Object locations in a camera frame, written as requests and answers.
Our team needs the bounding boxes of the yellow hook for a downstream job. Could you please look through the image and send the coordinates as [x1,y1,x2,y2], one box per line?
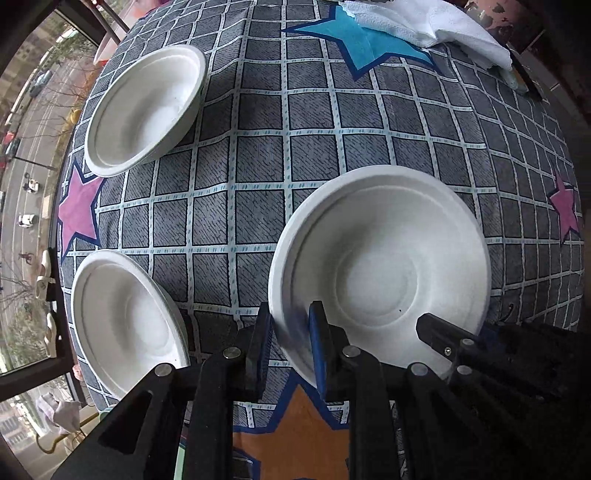
[35,412,100,455]

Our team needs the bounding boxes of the white cloth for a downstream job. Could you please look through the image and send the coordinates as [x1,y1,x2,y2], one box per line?
[339,0,513,71]

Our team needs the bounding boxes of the white paper bowl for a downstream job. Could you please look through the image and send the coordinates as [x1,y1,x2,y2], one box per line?
[71,250,190,399]
[84,45,207,178]
[269,165,492,382]

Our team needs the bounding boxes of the grey checkered star tablecloth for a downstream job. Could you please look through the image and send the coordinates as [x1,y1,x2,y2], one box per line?
[55,0,588,480]

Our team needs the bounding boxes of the white rag on hook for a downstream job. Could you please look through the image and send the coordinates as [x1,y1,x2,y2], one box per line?
[36,392,81,434]

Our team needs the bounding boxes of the black window frame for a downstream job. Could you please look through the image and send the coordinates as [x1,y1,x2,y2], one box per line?
[1,1,120,405]

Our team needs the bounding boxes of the red plastic basin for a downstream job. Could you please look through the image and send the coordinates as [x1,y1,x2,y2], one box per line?
[93,1,160,66]

